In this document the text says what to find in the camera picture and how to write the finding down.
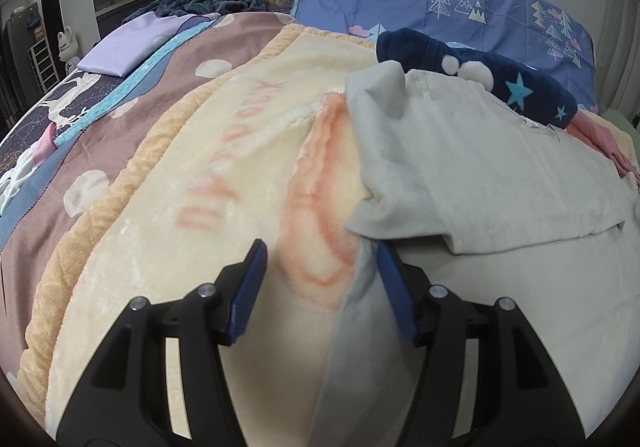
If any light grey t-shirt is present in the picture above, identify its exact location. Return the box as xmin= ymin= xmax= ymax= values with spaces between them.
xmin=308 ymin=61 xmax=639 ymax=446

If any folded pink clothes stack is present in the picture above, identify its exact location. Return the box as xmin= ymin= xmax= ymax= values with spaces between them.
xmin=566 ymin=109 xmax=639 ymax=182

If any cream peach plush blanket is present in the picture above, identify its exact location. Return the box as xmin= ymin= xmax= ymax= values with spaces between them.
xmin=17 ymin=25 xmax=379 ymax=446

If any green pillow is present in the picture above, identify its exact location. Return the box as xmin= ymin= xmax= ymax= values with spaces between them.
xmin=601 ymin=109 xmax=639 ymax=138

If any navy star plush garment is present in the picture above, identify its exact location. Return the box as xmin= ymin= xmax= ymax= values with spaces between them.
xmin=376 ymin=29 xmax=578 ymax=129

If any folded lavender cloth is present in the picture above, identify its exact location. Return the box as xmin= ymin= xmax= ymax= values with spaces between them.
xmin=77 ymin=12 xmax=220 ymax=78

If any white cat figurine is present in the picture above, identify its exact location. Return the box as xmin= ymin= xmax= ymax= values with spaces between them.
xmin=58 ymin=26 xmax=80 ymax=75

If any blue tree-print pillow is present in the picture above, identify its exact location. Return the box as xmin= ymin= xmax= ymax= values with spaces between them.
xmin=292 ymin=0 xmax=598 ymax=111

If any dark teal fuzzy blanket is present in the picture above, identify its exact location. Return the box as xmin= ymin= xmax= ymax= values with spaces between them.
xmin=122 ymin=0 xmax=267 ymax=24

